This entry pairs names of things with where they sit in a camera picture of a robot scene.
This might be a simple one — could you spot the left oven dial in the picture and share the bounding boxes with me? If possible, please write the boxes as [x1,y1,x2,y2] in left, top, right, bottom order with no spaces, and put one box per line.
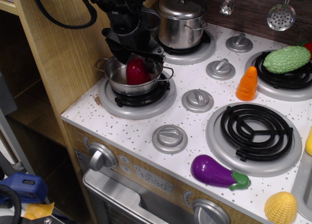
[88,142,118,171]

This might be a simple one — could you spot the purple toy eggplant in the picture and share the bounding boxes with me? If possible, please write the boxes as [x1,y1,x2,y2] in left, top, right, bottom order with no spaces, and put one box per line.
[191,155,251,191]

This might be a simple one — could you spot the grey stove knob back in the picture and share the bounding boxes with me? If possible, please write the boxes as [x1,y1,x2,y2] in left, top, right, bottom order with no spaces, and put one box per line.
[225,33,254,53]

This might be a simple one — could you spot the blue device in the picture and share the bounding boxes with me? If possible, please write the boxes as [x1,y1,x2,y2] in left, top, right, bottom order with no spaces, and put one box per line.
[0,172,48,204]

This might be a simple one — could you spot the right oven dial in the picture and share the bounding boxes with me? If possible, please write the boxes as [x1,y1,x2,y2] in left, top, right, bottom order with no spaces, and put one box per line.
[193,199,231,224]

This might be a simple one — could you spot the grey toy sink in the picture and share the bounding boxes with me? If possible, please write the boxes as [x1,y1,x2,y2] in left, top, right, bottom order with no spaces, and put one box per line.
[292,151,312,221]

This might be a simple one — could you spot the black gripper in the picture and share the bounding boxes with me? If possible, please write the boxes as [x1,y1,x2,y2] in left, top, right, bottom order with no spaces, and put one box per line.
[102,28,164,74]

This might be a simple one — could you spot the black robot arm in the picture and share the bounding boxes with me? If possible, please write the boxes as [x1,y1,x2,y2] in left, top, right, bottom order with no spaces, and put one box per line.
[87,0,164,74]

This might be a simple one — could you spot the small steel pan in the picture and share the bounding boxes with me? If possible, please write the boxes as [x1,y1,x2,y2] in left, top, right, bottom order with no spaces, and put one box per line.
[95,54,173,96]

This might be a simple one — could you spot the hanging steel utensil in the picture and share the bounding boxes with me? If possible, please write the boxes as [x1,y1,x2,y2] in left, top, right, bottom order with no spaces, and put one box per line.
[220,0,235,16]

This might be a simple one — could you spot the yellow toy at right edge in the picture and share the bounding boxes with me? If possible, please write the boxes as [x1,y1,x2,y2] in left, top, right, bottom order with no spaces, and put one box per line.
[305,127,312,155]

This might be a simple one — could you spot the grey stove knob front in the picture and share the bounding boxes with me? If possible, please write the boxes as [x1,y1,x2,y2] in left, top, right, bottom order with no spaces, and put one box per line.
[152,125,188,154]

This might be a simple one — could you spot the red toy pepper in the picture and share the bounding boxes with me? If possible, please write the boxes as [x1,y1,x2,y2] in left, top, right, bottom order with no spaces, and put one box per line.
[295,42,312,63]

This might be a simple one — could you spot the orange toy carrot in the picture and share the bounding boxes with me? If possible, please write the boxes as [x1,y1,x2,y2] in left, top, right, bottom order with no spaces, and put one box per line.
[235,66,257,101]

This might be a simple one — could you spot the oven dial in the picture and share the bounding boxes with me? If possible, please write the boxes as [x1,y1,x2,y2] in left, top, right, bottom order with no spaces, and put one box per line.
[193,199,231,224]
[88,142,118,171]

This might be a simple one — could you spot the grey oven door handle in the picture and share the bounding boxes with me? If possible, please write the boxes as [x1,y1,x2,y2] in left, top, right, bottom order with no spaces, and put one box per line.
[82,169,166,224]

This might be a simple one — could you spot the front left burner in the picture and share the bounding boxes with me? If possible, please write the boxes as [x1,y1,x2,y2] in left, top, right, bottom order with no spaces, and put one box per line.
[98,71,176,120]

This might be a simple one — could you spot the hanging steel skimmer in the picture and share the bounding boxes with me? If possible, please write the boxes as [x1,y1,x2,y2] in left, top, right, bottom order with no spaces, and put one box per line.
[267,0,296,32]

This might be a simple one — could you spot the front right burner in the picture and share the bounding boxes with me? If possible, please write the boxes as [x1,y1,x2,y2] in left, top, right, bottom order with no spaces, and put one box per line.
[205,103,302,177]

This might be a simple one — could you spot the yellow toy corn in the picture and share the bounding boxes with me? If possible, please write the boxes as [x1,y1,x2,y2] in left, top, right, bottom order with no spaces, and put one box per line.
[264,192,297,224]

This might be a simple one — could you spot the back left burner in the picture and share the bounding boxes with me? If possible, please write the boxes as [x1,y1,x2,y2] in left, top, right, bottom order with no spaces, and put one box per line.
[152,29,216,65]

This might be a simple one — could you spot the grey stove knob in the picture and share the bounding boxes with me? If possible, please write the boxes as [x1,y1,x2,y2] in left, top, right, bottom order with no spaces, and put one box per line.
[181,89,214,113]
[206,59,236,81]
[225,33,254,53]
[152,125,188,154]

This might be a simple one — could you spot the wooden shelf cabinet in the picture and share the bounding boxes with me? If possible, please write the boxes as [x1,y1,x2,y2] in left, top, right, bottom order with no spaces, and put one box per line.
[0,0,111,224]

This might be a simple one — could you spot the green toy bitter gourd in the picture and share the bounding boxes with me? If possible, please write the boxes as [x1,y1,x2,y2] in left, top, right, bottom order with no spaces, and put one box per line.
[263,46,311,74]

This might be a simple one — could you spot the black braided cable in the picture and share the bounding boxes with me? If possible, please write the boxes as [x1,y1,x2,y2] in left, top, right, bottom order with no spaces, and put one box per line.
[0,184,22,224]

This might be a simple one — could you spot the steel pot with lid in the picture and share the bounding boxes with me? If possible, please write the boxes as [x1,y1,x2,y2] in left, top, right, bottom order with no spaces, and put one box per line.
[157,0,207,50]

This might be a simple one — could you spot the orange tape piece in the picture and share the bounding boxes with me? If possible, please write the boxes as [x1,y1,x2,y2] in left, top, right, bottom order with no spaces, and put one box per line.
[23,203,55,220]

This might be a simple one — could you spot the burner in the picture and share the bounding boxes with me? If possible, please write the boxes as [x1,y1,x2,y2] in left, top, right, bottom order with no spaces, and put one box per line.
[152,29,216,65]
[205,103,302,177]
[98,71,176,120]
[244,50,312,102]

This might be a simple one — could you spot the back right burner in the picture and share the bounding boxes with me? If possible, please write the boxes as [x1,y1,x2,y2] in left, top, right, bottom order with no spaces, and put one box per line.
[244,50,312,102]

